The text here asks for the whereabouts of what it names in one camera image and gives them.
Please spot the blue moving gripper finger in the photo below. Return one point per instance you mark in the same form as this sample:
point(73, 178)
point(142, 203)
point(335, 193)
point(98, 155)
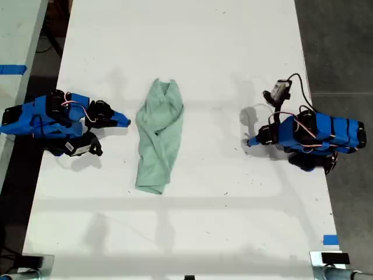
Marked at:
point(253, 143)
point(118, 125)

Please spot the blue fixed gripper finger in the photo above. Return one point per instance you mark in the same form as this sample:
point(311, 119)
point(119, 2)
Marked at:
point(121, 119)
point(254, 139)

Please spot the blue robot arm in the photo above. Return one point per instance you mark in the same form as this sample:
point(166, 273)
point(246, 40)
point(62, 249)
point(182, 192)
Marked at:
point(43, 121)
point(323, 131)

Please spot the pale green T-shirt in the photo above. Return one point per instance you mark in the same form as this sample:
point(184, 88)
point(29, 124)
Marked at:
point(158, 140)

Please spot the long blue tape strip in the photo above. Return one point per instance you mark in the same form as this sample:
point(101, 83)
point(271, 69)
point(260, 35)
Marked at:
point(13, 70)

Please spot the white side table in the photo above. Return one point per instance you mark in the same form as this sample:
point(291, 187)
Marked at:
point(17, 43)

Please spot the short blue tape strip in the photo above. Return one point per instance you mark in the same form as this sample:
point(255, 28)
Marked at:
point(330, 239)

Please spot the small black box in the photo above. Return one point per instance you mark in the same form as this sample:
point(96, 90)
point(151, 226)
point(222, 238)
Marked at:
point(335, 258)
point(31, 261)

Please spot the grey metal pipe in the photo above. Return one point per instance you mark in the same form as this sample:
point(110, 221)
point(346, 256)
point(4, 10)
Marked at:
point(20, 275)
point(344, 274)

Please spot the black camera box white label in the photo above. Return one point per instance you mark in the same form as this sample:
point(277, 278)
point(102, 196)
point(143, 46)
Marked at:
point(78, 146)

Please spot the black camera box grey face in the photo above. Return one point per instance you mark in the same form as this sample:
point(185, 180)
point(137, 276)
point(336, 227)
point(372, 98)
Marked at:
point(278, 91)

